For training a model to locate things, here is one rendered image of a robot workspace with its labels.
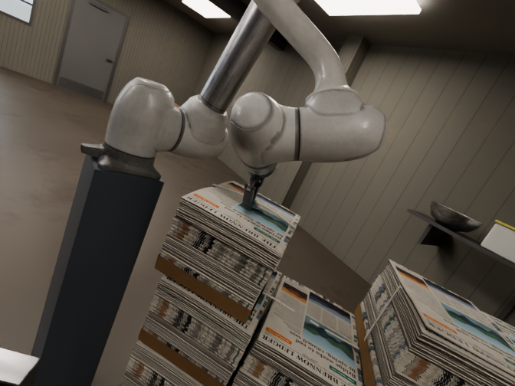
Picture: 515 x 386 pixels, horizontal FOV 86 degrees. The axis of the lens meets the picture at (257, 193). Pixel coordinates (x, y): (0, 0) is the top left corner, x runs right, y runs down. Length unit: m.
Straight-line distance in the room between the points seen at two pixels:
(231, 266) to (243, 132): 0.36
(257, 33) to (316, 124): 0.47
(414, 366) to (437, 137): 3.30
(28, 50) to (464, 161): 8.35
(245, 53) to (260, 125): 0.48
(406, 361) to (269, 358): 0.31
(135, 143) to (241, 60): 0.40
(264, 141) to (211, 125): 0.49
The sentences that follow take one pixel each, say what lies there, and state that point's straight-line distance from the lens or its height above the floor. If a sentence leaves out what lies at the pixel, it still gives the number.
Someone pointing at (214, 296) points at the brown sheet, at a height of 0.86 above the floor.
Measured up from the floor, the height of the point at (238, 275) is 0.94.
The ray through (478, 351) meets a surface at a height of 1.07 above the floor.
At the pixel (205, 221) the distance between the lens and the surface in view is 0.69.
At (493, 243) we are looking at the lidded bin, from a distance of 2.93.
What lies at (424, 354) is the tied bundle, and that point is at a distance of 0.75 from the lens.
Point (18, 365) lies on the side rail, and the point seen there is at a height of 0.80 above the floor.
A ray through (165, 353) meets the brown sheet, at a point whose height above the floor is 0.62.
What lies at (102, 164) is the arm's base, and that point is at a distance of 0.89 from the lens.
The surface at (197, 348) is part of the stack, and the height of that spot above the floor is 0.69.
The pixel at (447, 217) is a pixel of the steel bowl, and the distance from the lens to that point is 2.97.
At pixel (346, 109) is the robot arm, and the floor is 1.38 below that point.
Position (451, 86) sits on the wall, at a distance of 4.07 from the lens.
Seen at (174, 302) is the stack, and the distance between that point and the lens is 0.82.
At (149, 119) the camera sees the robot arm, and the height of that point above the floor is 1.18.
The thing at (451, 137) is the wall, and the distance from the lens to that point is 3.83.
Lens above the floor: 1.31
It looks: 14 degrees down
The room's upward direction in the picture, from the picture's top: 25 degrees clockwise
